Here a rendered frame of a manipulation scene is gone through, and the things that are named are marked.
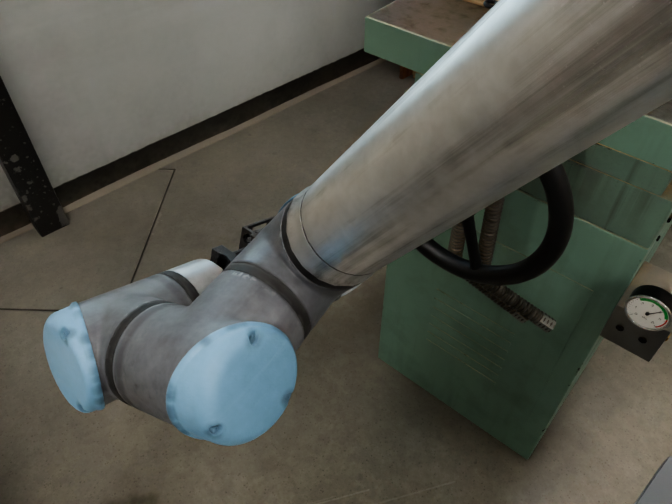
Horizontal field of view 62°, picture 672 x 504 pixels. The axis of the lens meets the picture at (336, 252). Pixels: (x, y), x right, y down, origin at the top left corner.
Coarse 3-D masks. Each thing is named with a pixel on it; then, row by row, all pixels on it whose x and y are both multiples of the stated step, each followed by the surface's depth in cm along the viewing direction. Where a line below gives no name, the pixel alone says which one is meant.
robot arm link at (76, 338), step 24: (120, 288) 51; (144, 288) 51; (168, 288) 52; (192, 288) 53; (72, 312) 46; (96, 312) 47; (120, 312) 46; (48, 336) 47; (72, 336) 44; (96, 336) 45; (48, 360) 49; (72, 360) 45; (96, 360) 44; (72, 384) 46; (96, 384) 44; (96, 408) 46
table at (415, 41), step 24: (408, 0) 95; (432, 0) 95; (456, 0) 95; (384, 24) 89; (408, 24) 88; (432, 24) 88; (456, 24) 88; (384, 48) 91; (408, 48) 88; (432, 48) 86; (648, 120) 71; (624, 144) 74; (648, 144) 72
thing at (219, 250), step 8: (256, 224) 64; (248, 232) 63; (256, 232) 63; (240, 240) 64; (248, 240) 64; (216, 248) 58; (224, 248) 58; (240, 248) 64; (216, 256) 58; (224, 256) 58; (232, 256) 57; (216, 264) 58; (224, 264) 59
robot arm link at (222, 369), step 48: (240, 288) 43; (144, 336) 42; (192, 336) 40; (240, 336) 39; (288, 336) 44; (144, 384) 41; (192, 384) 38; (240, 384) 39; (288, 384) 43; (192, 432) 40; (240, 432) 40
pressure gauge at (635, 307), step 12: (636, 288) 81; (648, 288) 79; (660, 288) 79; (636, 300) 79; (648, 300) 78; (660, 300) 77; (636, 312) 81; (636, 324) 81; (648, 324) 80; (660, 324) 79
